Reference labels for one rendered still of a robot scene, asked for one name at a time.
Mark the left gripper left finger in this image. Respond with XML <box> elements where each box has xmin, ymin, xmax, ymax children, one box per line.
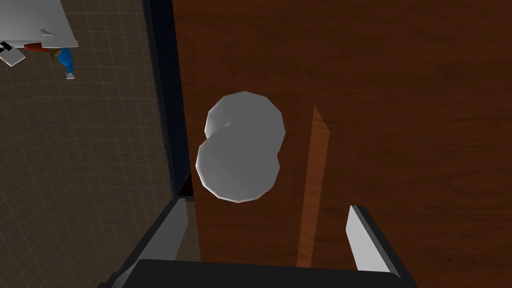
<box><xmin>97</xmin><ymin>196</ymin><xmax>189</xmax><ymax>288</ymax></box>

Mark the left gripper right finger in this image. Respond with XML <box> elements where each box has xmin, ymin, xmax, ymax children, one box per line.
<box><xmin>345</xmin><ymin>205</ymin><xmax>402</xmax><ymax>280</ymax></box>

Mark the grey round door knob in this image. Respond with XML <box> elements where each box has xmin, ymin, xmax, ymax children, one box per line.
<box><xmin>195</xmin><ymin>90</ymin><xmax>287</xmax><ymax>204</ymax></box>

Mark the brown wooden door leaf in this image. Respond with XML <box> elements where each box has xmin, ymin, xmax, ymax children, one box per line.
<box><xmin>171</xmin><ymin>0</ymin><xmax>512</xmax><ymax>288</ymax></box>

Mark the white table with items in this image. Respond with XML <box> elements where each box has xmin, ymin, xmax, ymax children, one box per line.
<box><xmin>0</xmin><ymin>0</ymin><xmax>80</xmax><ymax>81</ymax></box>

